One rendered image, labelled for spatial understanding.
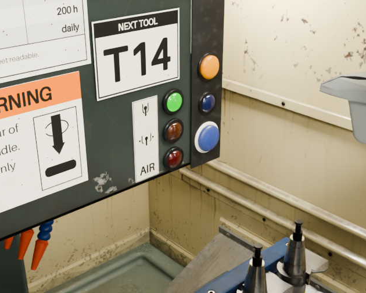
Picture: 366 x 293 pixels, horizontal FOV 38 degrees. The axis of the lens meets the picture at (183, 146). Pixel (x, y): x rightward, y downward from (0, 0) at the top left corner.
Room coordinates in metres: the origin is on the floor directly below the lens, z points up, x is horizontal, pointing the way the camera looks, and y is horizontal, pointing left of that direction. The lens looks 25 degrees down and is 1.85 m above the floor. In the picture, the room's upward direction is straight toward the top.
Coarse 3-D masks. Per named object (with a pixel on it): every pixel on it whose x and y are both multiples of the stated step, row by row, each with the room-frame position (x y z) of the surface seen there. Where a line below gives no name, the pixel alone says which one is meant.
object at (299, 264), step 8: (296, 240) 0.81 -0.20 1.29; (288, 248) 0.81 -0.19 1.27; (296, 248) 0.80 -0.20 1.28; (304, 248) 0.81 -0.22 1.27; (288, 256) 0.80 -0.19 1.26; (296, 256) 0.80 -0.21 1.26; (304, 256) 0.81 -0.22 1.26; (288, 264) 0.80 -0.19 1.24; (296, 264) 0.80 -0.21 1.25; (304, 264) 0.80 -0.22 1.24; (288, 272) 0.80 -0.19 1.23; (296, 272) 0.79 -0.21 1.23; (304, 272) 0.80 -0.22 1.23
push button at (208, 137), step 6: (210, 126) 0.54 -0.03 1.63; (204, 132) 0.53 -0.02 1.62; (210, 132) 0.54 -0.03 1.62; (216, 132) 0.54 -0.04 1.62; (198, 138) 0.53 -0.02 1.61; (204, 138) 0.53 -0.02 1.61; (210, 138) 0.54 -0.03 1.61; (216, 138) 0.54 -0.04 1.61; (198, 144) 0.53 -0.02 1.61; (204, 144) 0.53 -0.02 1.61; (210, 144) 0.54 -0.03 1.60; (216, 144) 0.54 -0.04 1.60; (204, 150) 0.53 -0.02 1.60
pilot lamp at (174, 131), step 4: (172, 124) 0.51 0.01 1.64; (176, 124) 0.51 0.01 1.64; (180, 124) 0.51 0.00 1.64; (168, 128) 0.50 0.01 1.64; (172, 128) 0.50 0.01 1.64; (176, 128) 0.51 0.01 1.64; (180, 128) 0.51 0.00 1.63; (168, 132) 0.50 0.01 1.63; (172, 132) 0.50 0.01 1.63; (176, 132) 0.51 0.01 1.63; (180, 132) 0.51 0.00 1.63; (168, 136) 0.50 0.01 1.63; (172, 136) 0.50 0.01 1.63; (176, 136) 0.51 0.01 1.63; (172, 140) 0.51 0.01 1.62
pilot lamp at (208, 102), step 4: (208, 96) 0.54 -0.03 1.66; (212, 96) 0.54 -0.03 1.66; (204, 100) 0.54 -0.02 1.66; (208, 100) 0.54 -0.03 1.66; (212, 100) 0.54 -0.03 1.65; (204, 104) 0.53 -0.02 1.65; (208, 104) 0.54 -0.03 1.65; (212, 104) 0.54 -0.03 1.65; (204, 108) 0.54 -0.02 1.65; (208, 108) 0.54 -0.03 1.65; (212, 108) 0.54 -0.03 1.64
